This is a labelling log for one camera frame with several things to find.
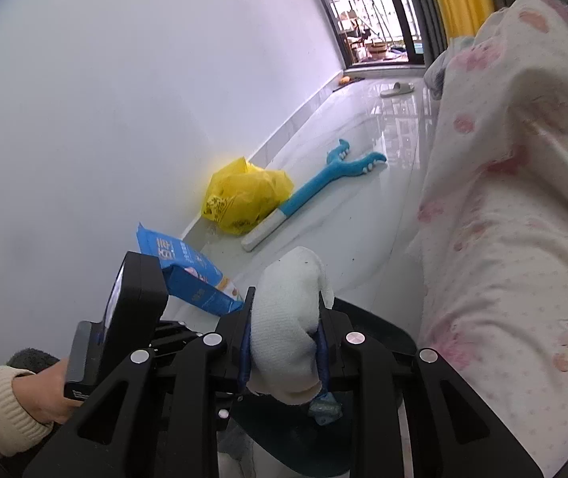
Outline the blue and white grabber tool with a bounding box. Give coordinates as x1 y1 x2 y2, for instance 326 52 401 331
241 138 388 253

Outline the dark fuzzy garment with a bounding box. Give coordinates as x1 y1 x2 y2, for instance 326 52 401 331
5 349 62 375

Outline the balcony window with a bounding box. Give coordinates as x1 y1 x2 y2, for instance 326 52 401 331
304 0 439 68

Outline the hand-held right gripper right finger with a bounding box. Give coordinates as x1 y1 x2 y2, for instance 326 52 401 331
314 303 546 478

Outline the white sock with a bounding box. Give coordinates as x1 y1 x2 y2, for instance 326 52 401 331
245 246 335 404

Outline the person's left forearm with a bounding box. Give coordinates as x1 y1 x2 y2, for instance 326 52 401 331
0 365 56 459

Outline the blue snack packet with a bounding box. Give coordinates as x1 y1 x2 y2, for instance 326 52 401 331
136 221 245 317

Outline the beige slipper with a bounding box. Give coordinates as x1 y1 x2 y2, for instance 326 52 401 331
380 82 415 99

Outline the dark teal trash bin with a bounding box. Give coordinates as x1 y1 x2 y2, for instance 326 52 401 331
218 298 417 478

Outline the pink printed blanket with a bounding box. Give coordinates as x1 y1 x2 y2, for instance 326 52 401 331
403 0 568 478

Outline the blue crumpled wrapper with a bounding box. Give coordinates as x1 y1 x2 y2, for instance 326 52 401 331
308 391 343 426

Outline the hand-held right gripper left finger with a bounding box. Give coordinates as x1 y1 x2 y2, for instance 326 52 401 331
22 286 257 478

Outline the person's left hand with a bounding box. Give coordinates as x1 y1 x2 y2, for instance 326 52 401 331
12 358 82 426

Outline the yellow plastic bag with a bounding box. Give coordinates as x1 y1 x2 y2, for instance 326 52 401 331
200 157 295 236

